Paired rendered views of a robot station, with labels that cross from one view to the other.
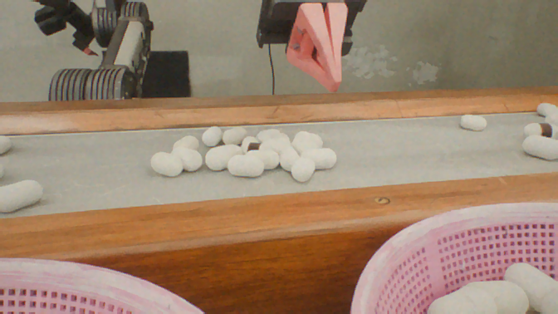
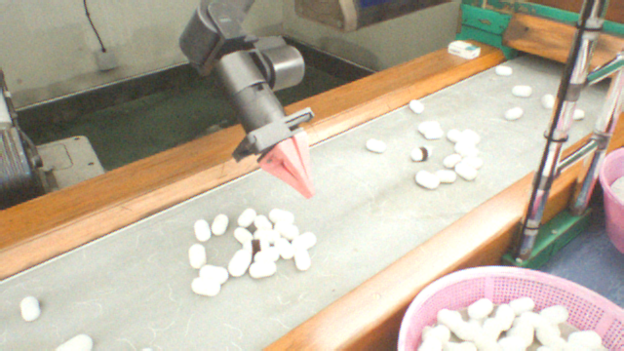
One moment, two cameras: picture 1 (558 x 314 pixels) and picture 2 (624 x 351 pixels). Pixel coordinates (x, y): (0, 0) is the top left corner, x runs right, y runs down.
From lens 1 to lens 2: 40 cm
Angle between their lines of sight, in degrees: 29
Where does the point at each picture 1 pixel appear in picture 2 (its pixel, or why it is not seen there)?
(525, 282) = (447, 321)
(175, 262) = not seen: outside the picture
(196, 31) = not seen: outside the picture
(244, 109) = (197, 175)
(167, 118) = (135, 210)
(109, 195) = (191, 332)
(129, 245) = not seen: outside the picture
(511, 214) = (437, 288)
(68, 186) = (149, 333)
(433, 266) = (412, 331)
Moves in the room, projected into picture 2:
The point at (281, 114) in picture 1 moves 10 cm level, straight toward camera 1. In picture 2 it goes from (228, 171) to (251, 205)
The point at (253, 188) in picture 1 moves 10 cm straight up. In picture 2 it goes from (279, 289) to (276, 224)
